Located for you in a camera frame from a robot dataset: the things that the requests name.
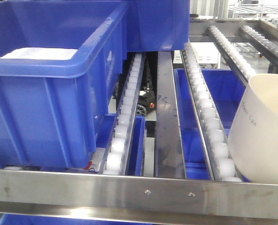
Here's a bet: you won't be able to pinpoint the dark steel centre rail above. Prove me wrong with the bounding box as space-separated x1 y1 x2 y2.
154 52 186 179

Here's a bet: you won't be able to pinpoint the white plastic trash bin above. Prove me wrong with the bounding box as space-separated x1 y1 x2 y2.
228 74 278 184

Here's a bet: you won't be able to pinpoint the blue crate below left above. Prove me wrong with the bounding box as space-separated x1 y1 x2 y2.
89 113 146 176

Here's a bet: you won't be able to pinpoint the white roller track centre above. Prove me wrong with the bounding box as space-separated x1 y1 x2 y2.
181 42 243 182

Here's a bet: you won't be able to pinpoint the white roller track far right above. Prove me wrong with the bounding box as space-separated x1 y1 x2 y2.
240 25 278 70

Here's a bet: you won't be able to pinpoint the blue crate below centre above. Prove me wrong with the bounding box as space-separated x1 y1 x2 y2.
174 68 245 180

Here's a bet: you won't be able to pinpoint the right steel roller shelf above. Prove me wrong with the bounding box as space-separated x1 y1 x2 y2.
0 18 278 221

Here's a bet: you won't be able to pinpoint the blue crate rear centre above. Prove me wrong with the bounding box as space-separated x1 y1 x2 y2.
127 0 190 52

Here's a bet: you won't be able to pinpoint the blue crate below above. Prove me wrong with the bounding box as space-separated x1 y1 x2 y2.
174 68 245 180
89 113 146 176

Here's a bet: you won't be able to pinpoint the white roller track left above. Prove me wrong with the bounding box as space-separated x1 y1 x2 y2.
100 52 145 175

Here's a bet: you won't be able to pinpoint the white roller track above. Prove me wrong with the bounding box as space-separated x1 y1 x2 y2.
181 42 243 182
208 25 256 86
100 52 145 175
240 25 278 70

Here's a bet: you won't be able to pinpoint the large blue crate front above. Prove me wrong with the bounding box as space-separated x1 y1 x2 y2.
0 0 128 168

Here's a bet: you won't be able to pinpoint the white packets in crate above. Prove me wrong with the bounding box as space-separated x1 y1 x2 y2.
0 47 77 60

